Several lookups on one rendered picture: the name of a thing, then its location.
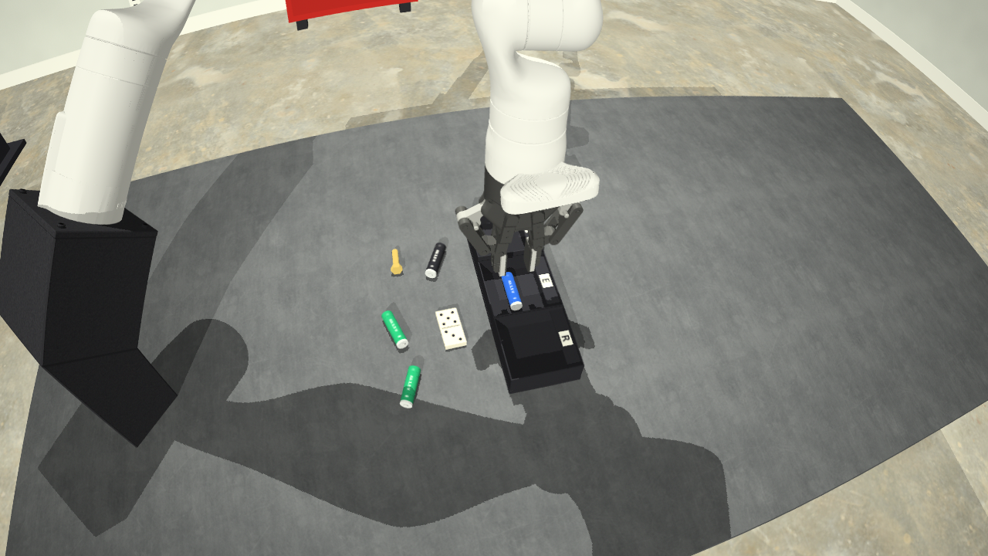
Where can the green aa battery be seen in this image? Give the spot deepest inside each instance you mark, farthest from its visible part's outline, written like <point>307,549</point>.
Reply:
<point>394,329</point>
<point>410,386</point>

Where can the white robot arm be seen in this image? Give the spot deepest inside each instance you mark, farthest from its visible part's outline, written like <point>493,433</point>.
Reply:
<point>96,139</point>

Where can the black aa battery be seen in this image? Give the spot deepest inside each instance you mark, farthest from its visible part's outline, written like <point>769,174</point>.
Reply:
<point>435,260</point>

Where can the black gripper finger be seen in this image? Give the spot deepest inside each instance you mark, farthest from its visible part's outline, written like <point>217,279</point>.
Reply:
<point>496,244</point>
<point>540,235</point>

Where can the white domino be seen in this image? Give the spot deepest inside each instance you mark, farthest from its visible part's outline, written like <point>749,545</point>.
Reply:
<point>451,328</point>

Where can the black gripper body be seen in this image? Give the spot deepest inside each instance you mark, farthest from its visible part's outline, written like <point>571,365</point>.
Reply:
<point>492,208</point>

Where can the blue aa battery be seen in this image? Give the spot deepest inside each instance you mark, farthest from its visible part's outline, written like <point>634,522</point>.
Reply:
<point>511,291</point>

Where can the black divided bin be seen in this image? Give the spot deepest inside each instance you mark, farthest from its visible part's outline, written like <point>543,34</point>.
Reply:
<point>534,342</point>

